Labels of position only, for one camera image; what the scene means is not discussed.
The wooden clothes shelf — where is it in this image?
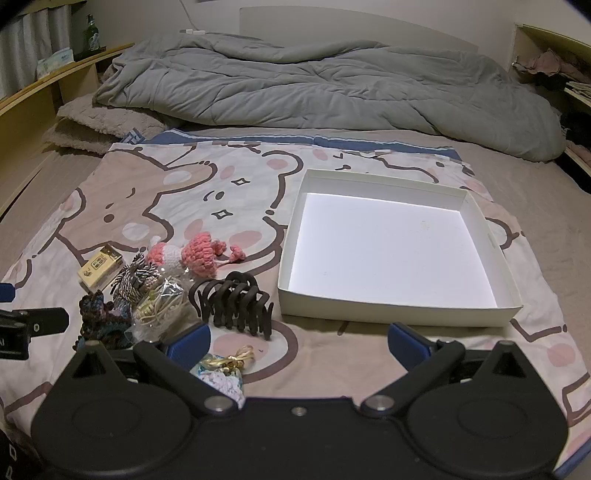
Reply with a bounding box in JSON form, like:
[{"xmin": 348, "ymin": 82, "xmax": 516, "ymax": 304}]
[{"xmin": 509, "ymin": 23, "xmax": 591, "ymax": 178}]

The wooden bedside shelf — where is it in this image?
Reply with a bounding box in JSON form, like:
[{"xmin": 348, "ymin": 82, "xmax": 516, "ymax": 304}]
[{"xmin": 0, "ymin": 43, "xmax": 136, "ymax": 217}]

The white shallow cardboard box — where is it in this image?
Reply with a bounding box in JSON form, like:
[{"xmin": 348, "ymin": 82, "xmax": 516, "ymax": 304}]
[{"xmin": 277, "ymin": 168, "xmax": 525, "ymax": 328}]

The beige bed sheet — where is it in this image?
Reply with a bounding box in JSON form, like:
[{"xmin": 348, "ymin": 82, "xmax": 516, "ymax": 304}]
[{"xmin": 0, "ymin": 121, "xmax": 591, "ymax": 407}]

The dark multicolour knitted scrunchie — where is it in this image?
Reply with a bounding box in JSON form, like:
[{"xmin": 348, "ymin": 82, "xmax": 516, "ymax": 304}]
[{"xmin": 74, "ymin": 292, "xmax": 137, "ymax": 352}]

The white curtain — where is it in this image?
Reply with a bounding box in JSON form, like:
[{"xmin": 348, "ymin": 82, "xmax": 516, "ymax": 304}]
[{"xmin": 0, "ymin": 0, "xmax": 77, "ymax": 100}]

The pink crocheted doll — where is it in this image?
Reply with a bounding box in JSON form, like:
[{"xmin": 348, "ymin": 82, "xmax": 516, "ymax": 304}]
[{"xmin": 147, "ymin": 232, "xmax": 246, "ymax": 280}]

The printed cartoon blanket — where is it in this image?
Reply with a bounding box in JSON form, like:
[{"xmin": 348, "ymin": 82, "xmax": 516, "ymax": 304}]
[{"xmin": 0, "ymin": 128, "xmax": 591, "ymax": 462}]

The grey duvet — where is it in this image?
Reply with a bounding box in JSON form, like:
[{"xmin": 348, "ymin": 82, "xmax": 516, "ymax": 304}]
[{"xmin": 92, "ymin": 31, "xmax": 566, "ymax": 162}]

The clear bag of hair ties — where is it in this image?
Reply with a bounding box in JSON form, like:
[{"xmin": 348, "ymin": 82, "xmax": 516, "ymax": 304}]
[{"xmin": 131, "ymin": 272, "xmax": 197, "ymax": 344}]

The dark clothes pile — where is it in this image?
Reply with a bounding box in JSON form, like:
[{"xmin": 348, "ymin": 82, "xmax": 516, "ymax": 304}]
[{"xmin": 558, "ymin": 111, "xmax": 591, "ymax": 145}]

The tissue packet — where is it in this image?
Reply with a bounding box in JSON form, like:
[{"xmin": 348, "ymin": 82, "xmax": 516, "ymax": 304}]
[{"xmin": 36, "ymin": 47, "xmax": 75, "ymax": 78}]

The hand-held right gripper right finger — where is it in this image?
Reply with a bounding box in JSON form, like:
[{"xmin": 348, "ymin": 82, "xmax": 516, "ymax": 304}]
[{"xmin": 360, "ymin": 322, "xmax": 542, "ymax": 418}]

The green glass bottle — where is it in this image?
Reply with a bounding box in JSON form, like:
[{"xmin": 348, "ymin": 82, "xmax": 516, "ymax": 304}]
[{"xmin": 82, "ymin": 13, "xmax": 103, "ymax": 52}]

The beige fluffy blanket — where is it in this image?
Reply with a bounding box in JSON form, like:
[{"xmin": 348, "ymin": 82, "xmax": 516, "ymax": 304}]
[{"xmin": 44, "ymin": 95, "xmax": 169, "ymax": 155}]

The pink crumpled cloth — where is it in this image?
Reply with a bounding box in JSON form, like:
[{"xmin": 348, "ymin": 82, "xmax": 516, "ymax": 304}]
[{"xmin": 513, "ymin": 50, "xmax": 563, "ymax": 84}]

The braided rope scrunchie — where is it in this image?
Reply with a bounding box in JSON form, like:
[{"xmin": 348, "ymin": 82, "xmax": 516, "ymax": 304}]
[{"xmin": 110, "ymin": 253, "xmax": 162, "ymax": 303}]

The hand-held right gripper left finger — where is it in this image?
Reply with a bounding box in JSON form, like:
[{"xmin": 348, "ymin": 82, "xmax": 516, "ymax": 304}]
[{"xmin": 58, "ymin": 322, "xmax": 236, "ymax": 417}]

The dark brown hair claw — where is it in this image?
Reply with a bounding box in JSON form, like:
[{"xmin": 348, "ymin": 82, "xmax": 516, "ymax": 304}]
[{"xmin": 191, "ymin": 271, "xmax": 275, "ymax": 341}]

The pink folded cloth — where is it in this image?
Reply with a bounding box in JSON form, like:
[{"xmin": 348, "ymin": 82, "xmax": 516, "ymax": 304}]
[{"xmin": 564, "ymin": 138, "xmax": 591, "ymax": 164}]

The small yellow box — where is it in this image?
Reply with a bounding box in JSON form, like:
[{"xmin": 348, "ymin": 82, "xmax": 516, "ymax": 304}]
[{"xmin": 76, "ymin": 244, "xmax": 125, "ymax": 292}]

